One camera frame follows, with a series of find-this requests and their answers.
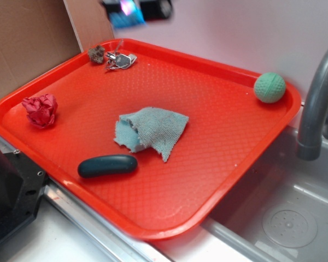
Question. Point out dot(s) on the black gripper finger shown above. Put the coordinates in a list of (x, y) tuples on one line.
[(156, 9), (112, 6)]

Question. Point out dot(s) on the blue sponge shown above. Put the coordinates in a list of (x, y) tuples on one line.
[(126, 15)]

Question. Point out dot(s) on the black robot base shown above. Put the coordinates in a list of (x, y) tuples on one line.
[(22, 184)]

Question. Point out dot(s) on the brown rock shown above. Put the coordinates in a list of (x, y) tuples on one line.
[(96, 54)]

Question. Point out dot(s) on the silver key bunch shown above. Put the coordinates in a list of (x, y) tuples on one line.
[(117, 60)]

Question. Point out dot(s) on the brown cardboard panel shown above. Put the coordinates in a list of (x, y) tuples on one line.
[(36, 36)]

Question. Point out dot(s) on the light teal cloth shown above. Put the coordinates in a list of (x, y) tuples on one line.
[(150, 127)]

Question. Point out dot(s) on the crumpled red paper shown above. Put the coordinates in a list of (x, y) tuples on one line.
[(41, 111)]

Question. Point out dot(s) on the red plastic tray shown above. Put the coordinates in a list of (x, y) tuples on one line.
[(228, 129)]

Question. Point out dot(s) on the green dimpled ball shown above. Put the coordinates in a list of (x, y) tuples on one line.
[(269, 87)]

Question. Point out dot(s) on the dark teal oblong case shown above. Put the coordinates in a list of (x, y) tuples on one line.
[(107, 165)]

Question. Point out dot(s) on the grey faucet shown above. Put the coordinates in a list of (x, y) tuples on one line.
[(314, 119)]

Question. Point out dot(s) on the grey sink basin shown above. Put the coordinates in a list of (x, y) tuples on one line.
[(278, 210)]

